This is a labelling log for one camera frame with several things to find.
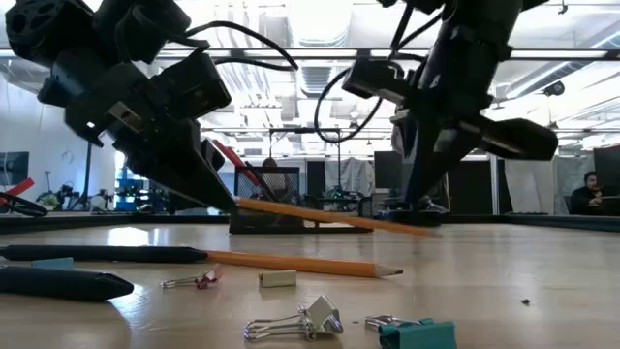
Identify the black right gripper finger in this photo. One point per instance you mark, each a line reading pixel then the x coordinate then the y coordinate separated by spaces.
pixel 518 140
pixel 426 160

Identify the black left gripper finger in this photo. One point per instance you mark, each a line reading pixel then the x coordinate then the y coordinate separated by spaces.
pixel 179 165
pixel 214 155

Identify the black mesh desk organizer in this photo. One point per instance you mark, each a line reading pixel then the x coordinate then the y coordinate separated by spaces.
pixel 271 225

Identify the orange pencil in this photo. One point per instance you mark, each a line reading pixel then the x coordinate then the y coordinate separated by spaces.
pixel 339 219
pixel 300 264

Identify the pink binder clip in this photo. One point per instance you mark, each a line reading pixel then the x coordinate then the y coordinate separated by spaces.
pixel 208 279

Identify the black pen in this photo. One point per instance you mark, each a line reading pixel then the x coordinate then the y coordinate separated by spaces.
pixel 58 283
pixel 97 253

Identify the white eraser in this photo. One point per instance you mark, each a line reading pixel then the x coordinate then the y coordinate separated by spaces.
pixel 277 278

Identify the teal binder clip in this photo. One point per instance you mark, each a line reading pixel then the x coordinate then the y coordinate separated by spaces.
pixel 416 337

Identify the silver binder clip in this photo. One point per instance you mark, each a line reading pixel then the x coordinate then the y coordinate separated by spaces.
pixel 322 315

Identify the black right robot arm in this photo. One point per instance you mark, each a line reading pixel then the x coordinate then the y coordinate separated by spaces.
pixel 479 14

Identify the dark monitor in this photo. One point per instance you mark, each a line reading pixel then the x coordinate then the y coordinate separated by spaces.
pixel 387 169

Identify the light partition panel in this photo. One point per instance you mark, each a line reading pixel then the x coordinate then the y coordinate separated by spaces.
pixel 530 186

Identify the white pillar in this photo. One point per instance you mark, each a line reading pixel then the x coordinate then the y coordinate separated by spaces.
pixel 494 189

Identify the person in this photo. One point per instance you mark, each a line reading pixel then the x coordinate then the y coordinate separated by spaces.
pixel 270 163
pixel 583 201

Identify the grey patterned panel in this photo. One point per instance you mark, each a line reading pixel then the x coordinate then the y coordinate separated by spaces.
pixel 564 179

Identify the black monitor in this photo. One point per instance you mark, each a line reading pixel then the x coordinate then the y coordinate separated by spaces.
pixel 608 174

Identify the potted plant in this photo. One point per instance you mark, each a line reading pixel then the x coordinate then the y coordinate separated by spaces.
pixel 51 199

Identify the red tag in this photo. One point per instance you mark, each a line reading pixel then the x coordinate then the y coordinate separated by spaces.
pixel 21 186

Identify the black hanging camera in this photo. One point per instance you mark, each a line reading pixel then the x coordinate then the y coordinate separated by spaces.
pixel 554 88

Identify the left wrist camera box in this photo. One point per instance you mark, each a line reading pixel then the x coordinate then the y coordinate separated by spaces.
pixel 194 85

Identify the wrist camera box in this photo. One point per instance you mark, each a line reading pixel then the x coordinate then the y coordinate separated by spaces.
pixel 373 80
pixel 194 85

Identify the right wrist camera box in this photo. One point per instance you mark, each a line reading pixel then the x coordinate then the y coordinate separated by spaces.
pixel 373 80

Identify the black stand frame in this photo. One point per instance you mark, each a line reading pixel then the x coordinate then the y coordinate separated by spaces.
pixel 87 184

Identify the overhead frame light bar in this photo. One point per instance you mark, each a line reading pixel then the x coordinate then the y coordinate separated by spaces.
pixel 557 53

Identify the dark wall picture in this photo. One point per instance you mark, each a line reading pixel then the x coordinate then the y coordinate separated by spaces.
pixel 14 168

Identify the black table edge frame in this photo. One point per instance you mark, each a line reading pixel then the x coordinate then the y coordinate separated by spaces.
pixel 72 220

